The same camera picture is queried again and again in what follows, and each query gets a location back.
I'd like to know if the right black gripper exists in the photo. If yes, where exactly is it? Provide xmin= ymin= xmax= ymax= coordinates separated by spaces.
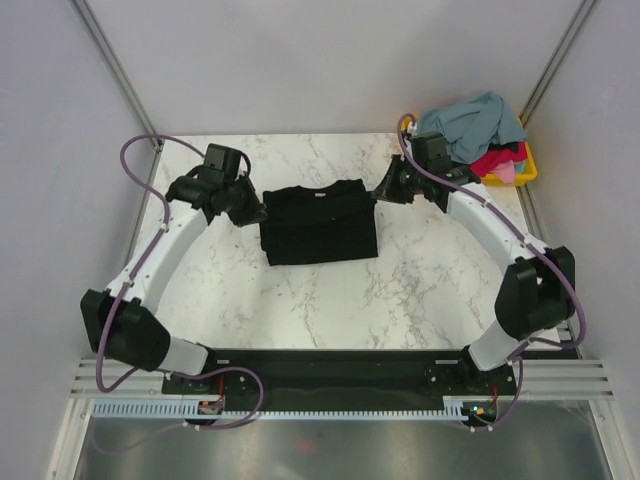
xmin=373 ymin=154 xmax=428 ymax=205

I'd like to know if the black t shirt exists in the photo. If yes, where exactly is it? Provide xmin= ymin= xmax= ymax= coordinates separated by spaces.
xmin=260 ymin=179 xmax=378 ymax=266

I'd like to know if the yellow plastic bin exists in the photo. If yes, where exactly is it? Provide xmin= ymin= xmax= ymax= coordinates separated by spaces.
xmin=399 ymin=114 xmax=537 ymax=186

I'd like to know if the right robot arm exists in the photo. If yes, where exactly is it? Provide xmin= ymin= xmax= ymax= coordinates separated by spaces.
xmin=373 ymin=132 xmax=578 ymax=394

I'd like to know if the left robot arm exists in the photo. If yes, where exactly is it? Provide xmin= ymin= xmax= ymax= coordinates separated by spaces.
xmin=80 ymin=144 xmax=266 ymax=393

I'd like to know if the red t shirt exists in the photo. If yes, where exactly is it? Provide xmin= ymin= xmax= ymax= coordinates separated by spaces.
xmin=471 ymin=142 xmax=527 ymax=178

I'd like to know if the grey blue t shirt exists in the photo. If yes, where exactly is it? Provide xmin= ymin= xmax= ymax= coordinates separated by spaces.
xmin=416 ymin=91 xmax=527 ymax=164

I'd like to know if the pink t shirt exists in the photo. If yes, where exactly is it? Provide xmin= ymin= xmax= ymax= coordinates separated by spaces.
xmin=492 ymin=160 xmax=516 ymax=185

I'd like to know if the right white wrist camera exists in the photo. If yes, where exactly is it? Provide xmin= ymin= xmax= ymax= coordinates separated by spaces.
xmin=404 ymin=121 xmax=418 ymax=137

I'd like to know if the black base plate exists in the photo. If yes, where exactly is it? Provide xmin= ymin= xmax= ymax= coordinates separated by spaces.
xmin=162 ymin=349 xmax=516 ymax=409

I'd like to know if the left aluminium corner post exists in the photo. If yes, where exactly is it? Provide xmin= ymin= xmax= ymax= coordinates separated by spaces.
xmin=69 ymin=0 xmax=157 ymax=134

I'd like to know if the aluminium corner post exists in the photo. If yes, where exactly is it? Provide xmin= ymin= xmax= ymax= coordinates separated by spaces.
xmin=520 ymin=0 xmax=600 ymax=128
xmin=69 ymin=0 xmax=157 ymax=134

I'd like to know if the white slotted cable duct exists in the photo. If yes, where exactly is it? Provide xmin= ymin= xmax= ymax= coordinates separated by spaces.
xmin=91 ymin=397 xmax=468 ymax=421

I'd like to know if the right aluminium corner post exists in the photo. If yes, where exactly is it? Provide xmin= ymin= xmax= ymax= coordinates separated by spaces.
xmin=520 ymin=0 xmax=600 ymax=128

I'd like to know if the aluminium frame rail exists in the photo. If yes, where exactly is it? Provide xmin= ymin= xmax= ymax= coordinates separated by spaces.
xmin=70 ymin=359 xmax=613 ymax=401

